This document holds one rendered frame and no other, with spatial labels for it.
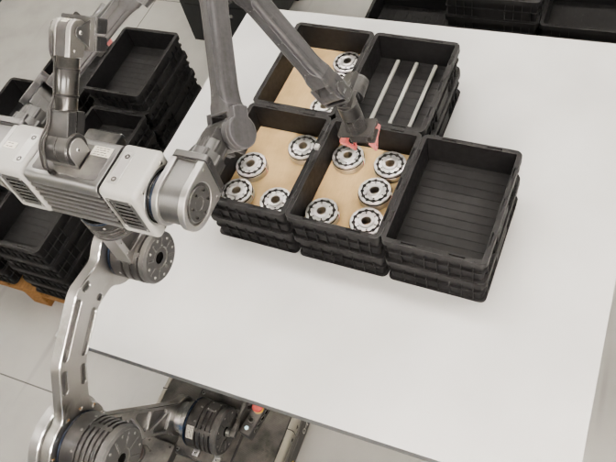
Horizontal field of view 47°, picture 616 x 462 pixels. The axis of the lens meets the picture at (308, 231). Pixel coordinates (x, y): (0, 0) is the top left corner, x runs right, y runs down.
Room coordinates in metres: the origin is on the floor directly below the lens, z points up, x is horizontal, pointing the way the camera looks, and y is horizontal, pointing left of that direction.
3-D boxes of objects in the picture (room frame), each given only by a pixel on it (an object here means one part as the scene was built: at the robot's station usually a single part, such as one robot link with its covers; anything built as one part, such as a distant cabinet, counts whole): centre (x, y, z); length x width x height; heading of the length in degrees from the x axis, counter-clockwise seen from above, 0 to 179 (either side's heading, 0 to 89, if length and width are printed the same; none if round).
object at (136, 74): (2.61, 0.49, 0.37); 0.40 x 0.30 x 0.45; 143
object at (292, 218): (1.31, -0.19, 0.92); 0.40 x 0.30 x 0.02; 141
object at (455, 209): (1.12, -0.42, 0.87); 0.40 x 0.30 x 0.11; 141
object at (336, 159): (1.44, -0.20, 0.86); 0.10 x 0.10 x 0.01
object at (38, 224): (1.97, 0.98, 0.37); 0.40 x 0.30 x 0.45; 143
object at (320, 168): (1.31, -0.19, 0.87); 0.40 x 0.30 x 0.11; 141
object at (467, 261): (1.12, -0.42, 0.92); 0.40 x 0.30 x 0.02; 141
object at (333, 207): (1.27, -0.06, 0.86); 0.10 x 0.10 x 0.01
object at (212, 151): (1.07, 0.16, 1.45); 0.09 x 0.08 x 0.12; 53
